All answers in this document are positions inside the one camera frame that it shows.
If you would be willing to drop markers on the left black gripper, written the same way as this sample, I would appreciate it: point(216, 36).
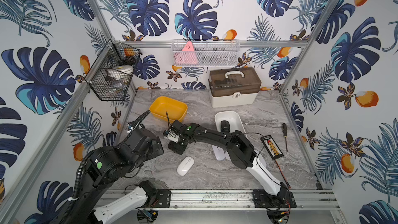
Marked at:
point(156, 144)

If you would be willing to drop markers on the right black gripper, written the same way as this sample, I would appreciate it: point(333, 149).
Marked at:
point(175, 149)

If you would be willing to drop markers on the yellow plastic bin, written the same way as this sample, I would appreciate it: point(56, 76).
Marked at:
point(168, 109)

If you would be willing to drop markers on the white mouse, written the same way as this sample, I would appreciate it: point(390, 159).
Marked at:
point(219, 153)
point(185, 166)
point(227, 156)
point(260, 160)

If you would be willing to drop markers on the black mouse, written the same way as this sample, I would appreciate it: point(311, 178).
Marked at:
point(225, 126)

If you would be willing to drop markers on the white plastic bin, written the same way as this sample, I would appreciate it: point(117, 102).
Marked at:
point(232, 118)

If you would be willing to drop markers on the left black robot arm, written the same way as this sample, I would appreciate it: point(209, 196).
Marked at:
point(101, 168)

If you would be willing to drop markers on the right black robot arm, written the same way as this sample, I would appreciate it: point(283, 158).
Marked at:
point(241, 151)

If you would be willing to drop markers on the brown lid storage case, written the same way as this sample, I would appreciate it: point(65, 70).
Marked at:
point(233, 87)

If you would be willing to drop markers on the white bowl in basket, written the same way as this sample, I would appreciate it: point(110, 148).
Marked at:
point(120, 71)

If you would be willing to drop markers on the pink triangle object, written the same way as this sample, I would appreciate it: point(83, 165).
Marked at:
point(187, 56)

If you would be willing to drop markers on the black orange connector board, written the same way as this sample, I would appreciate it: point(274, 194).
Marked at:
point(271, 147)

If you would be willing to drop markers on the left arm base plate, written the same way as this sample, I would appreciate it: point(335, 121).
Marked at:
point(161, 199)

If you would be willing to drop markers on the black wire basket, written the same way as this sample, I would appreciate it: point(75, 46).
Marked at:
point(113, 54)

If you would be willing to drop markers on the clear wall shelf basket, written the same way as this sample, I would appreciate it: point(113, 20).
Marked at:
point(213, 53)

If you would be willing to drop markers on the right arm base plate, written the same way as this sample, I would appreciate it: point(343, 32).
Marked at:
point(283, 199)

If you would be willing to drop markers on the black handle screwdriver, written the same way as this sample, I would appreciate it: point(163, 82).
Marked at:
point(284, 129)

